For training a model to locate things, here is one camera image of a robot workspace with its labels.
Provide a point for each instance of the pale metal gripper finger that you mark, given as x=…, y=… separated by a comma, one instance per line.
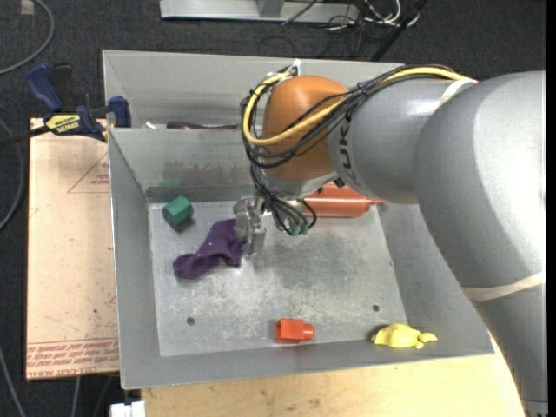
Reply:
x=258, y=241
x=241, y=228

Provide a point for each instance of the grey metal bin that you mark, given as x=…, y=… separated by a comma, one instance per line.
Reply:
x=304, y=276

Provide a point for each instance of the yellow toy animal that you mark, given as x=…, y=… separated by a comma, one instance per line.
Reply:
x=397, y=336

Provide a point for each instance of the orange-red plastic bottle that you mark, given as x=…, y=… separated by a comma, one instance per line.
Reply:
x=339, y=207

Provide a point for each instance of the dark purple long object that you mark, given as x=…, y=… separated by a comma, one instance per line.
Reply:
x=200, y=125

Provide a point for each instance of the small red plastic block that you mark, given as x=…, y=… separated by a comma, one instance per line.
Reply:
x=290, y=331

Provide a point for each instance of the brown cardboard board red print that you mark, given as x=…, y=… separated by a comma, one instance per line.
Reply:
x=69, y=254

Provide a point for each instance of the black cylinder on white bracket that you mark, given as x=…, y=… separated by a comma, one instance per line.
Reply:
x=339, y=182

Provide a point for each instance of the purple cloth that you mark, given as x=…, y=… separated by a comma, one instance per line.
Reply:
x=213, y=250

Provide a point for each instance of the green hexagonal block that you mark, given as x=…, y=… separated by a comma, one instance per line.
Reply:
x=177, y=212

